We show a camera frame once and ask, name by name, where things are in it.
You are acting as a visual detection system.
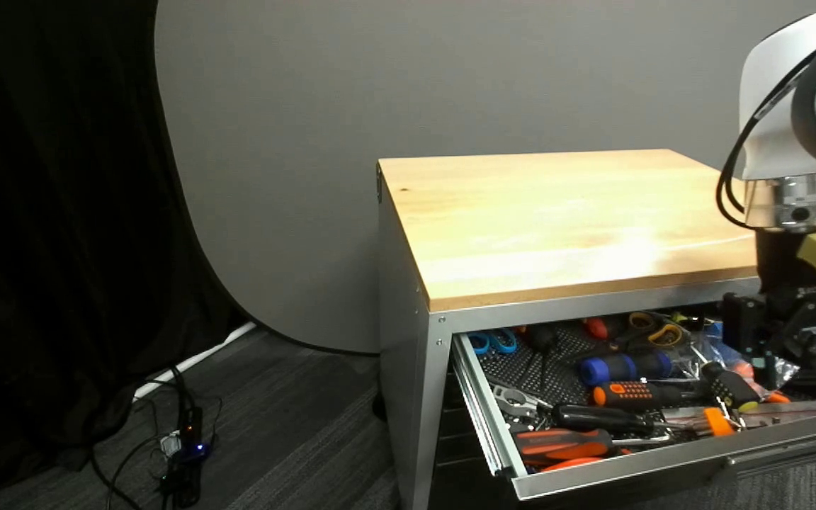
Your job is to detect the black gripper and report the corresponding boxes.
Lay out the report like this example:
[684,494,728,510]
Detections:
[722,230,816,392]

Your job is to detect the black yellow screwdriver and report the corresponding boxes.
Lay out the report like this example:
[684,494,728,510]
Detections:
[701,364,759,412]

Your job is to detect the topmost grey tool drawer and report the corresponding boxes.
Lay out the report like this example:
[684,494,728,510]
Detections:
[453,315,816,505]

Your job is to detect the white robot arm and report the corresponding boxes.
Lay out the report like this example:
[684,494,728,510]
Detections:
[715,11,816,392]

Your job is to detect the orange black screwdriver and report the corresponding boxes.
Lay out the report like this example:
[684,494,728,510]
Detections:
[591,383,705,412]

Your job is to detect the grey tool cabinet wooden top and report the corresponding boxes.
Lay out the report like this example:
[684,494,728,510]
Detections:
[381,150,816,510]

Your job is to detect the orange black pliers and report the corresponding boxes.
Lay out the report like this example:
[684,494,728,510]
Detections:
[516,427,613,471]

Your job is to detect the grey rounded partition panel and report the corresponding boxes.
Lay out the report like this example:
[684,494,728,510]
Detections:
[156,0,816,351]

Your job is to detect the black power strip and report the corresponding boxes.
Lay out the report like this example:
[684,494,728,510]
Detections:
[164,407,207,510]

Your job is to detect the black curtain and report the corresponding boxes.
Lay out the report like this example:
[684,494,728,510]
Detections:
[0,0,245,491]

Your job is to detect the blue handled screwdriver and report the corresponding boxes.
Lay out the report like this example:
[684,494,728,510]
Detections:
[579,355,673,385]

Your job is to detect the white floor cable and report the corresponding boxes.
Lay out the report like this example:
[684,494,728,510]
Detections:
[130,321,262,406]

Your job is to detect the black floor cable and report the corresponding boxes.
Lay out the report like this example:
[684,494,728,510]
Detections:
[85,371,228,510]

